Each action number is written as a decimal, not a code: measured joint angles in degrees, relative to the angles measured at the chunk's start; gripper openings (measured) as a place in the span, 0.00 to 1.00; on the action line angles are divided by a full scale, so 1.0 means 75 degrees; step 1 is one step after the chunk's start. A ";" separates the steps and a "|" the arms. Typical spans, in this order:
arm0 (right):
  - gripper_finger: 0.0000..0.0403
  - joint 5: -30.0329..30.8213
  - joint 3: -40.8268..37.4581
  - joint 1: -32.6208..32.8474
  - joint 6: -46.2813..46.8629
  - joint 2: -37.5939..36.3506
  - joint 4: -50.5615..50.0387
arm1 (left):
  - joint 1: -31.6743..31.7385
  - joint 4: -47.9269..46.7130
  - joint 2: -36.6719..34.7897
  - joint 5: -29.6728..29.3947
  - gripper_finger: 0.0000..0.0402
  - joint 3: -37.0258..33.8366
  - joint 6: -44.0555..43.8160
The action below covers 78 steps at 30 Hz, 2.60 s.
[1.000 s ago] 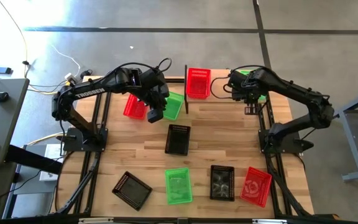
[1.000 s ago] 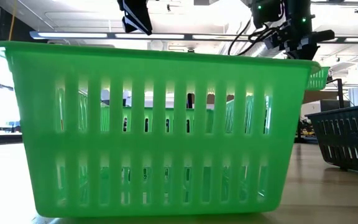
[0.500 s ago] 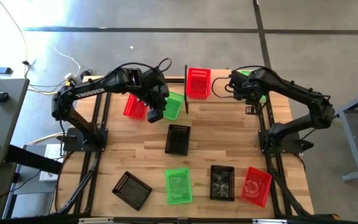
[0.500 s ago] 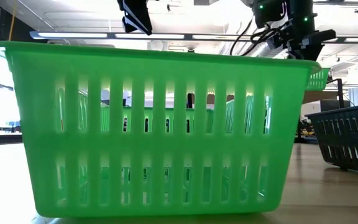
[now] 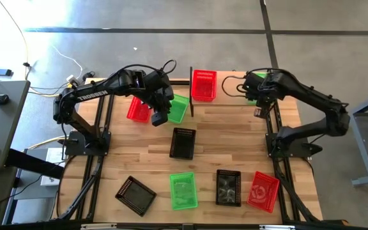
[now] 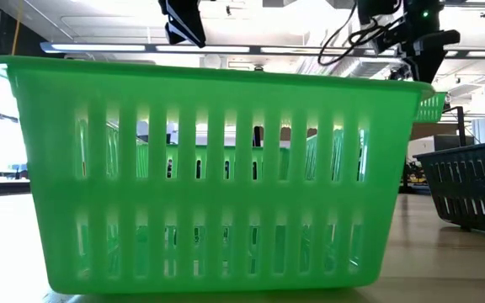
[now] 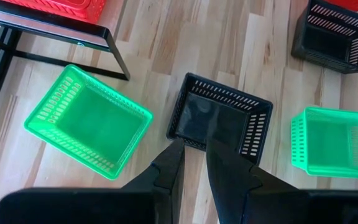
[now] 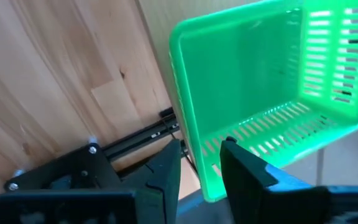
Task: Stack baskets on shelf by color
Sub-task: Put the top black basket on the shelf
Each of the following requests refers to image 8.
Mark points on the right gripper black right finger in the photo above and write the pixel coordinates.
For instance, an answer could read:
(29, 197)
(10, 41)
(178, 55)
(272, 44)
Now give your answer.
(253, 193)

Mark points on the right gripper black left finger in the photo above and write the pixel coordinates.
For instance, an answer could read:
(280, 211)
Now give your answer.
(160, 186)

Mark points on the green plastic slotted basket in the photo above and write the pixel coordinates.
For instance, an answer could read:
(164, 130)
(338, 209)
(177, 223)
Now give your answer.
(244, 77)

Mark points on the black table edge rail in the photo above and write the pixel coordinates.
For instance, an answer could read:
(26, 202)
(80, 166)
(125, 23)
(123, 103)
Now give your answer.
(135, 141)

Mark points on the black metal bracket with screws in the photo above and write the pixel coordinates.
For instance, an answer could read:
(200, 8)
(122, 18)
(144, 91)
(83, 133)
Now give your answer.
(73, 168)

